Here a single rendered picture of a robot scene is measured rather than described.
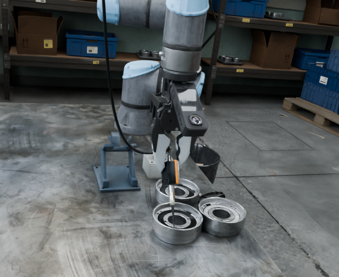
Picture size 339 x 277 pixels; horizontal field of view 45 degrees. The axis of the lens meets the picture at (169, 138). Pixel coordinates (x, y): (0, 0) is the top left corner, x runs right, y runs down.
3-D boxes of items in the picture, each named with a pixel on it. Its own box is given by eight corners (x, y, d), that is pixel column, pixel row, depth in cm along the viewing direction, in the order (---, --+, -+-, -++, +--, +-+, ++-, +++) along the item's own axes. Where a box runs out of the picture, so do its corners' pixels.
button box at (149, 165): (173, 178, 109) (176, 161, 108) (148, 178, 107) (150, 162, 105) (165, 165, 116) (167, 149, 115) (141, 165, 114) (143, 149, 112)
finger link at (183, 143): (181, 161, 91) (182, 122, 87) (190, 173, 85) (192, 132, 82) (167, 162, 90) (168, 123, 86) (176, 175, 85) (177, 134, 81)
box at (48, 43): (64, 56, 410) (65, 18, 396) (12, 54, 391) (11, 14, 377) (59, 49, 444) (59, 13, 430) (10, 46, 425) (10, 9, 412)
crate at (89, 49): (112, 53, 460) (114, 33, 452) (116, 59, 426) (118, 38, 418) (65, 49, 446) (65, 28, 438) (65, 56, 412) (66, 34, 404)
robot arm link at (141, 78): (123, 93, 145) (127, 55, 140) (161, 98, 144) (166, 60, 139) (117, 103, 133) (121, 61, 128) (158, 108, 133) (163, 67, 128)
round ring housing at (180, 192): (159, 215, 91) (160, 199, 90) (149, 191, 101) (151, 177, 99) (203, 213, 94) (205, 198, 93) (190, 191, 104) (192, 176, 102)
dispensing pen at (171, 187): (170, 227, 79) (164, 143, 83) (164, 228, 83) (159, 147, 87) (181, 227, 80) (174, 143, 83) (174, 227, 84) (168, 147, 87)
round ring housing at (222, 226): (253, 230, 90) (256, 214, 89) (219, 244, 84) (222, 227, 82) (218, 208, 98) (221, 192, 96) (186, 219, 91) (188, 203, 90)
